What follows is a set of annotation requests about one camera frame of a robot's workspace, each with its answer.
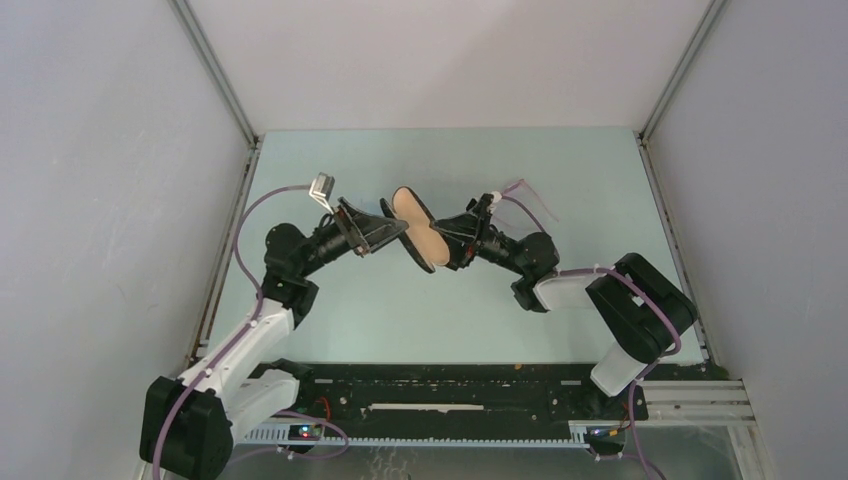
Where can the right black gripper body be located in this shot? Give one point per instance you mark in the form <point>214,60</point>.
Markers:
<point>464,255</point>

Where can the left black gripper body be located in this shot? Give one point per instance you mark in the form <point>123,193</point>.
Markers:
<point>351,229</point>

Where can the black glasses case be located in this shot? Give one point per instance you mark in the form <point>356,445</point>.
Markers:
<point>427,248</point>

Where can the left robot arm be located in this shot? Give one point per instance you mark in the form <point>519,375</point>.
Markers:
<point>192,422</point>

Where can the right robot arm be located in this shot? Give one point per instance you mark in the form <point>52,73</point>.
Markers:
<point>645,312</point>

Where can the pink transparent sunglasses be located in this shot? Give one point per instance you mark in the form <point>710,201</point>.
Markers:
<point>524,208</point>

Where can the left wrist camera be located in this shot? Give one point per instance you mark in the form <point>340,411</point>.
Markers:
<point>320,191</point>

